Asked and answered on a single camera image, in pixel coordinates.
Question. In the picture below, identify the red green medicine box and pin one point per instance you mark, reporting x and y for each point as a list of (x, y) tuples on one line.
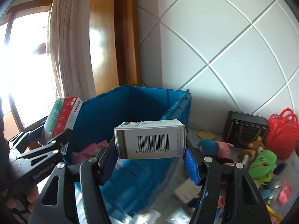
[(63, 116)]

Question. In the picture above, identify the person left hand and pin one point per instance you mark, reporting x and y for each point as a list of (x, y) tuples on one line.
[(32, 196)]

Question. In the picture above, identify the white medicine box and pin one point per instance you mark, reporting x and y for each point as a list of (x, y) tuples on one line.
[(150, 139)]

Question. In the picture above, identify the small pink tissue packet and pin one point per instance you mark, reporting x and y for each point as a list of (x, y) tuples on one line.
[(285, 193)]

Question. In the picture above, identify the blue plastic storage crate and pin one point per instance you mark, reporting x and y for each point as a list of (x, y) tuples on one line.
[(100, 116)]

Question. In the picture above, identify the pink tissue pack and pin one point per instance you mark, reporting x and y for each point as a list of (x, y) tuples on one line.
[(90, 151)]

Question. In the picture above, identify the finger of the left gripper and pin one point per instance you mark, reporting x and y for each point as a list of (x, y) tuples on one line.
[(55, 143), (23, 140)]

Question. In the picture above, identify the brown bear plush toy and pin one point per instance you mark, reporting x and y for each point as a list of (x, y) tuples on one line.
[(253, 149)]

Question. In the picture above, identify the black gift box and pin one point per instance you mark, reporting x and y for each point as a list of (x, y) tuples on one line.
[(242, 128)]

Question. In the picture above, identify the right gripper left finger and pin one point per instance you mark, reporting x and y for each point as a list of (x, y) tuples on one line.
[(57, 203)]

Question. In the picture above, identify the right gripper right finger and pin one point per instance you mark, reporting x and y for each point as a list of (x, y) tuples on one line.
[(243, 202)]

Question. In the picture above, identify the green frog plush toy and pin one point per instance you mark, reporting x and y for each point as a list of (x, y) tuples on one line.
[(261, 170)]

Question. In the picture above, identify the white curtain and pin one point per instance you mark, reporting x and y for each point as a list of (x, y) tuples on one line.
[(70, 77)]

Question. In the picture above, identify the blue pink pig plush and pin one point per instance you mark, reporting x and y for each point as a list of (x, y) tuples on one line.
[(217, 149)]

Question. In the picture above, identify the red plastic toy suitcase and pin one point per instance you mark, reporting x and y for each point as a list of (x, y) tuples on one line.
[(282, 135)]

